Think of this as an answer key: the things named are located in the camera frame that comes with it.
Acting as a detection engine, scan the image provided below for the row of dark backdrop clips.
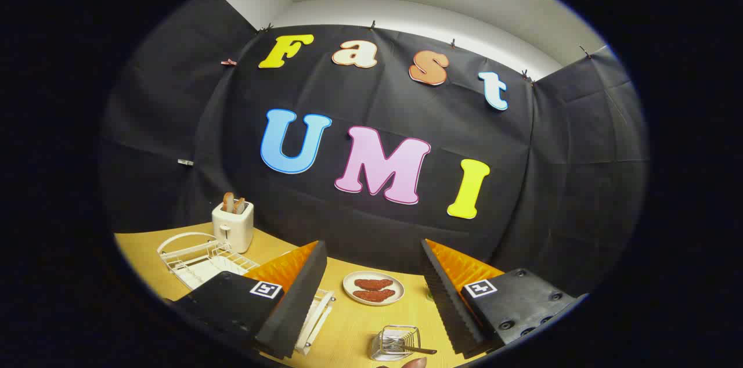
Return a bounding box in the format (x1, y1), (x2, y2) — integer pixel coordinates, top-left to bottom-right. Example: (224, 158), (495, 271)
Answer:
(212, 0), (593, 83)

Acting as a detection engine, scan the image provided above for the metal wire basket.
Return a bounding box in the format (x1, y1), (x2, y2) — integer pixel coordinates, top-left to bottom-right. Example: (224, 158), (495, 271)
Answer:
(370, 325), (420, 362)

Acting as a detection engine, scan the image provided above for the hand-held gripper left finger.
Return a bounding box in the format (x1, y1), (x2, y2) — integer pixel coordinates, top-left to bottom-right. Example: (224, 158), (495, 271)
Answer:
(165, 240), (329, 360)

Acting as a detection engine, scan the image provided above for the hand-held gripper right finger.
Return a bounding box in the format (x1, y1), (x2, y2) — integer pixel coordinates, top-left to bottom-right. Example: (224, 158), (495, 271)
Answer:
(421, 239), (587, 358)

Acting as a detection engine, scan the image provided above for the metal spoon with wooden handle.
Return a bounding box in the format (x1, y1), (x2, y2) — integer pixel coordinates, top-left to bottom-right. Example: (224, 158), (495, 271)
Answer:
(390, 338), (438, 355)

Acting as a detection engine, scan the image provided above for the white wire dish rack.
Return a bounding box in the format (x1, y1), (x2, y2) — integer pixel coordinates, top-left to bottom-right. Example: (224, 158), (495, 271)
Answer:
(157, 232), (336, 356)

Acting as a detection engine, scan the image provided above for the white toaster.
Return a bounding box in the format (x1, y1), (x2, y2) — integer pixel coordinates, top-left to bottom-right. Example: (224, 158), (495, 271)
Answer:
(211, 201), (255, 254)

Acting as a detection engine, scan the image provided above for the white plate with meat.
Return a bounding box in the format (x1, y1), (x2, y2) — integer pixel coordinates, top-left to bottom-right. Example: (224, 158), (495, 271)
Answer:
(342, 271), (405, 306)

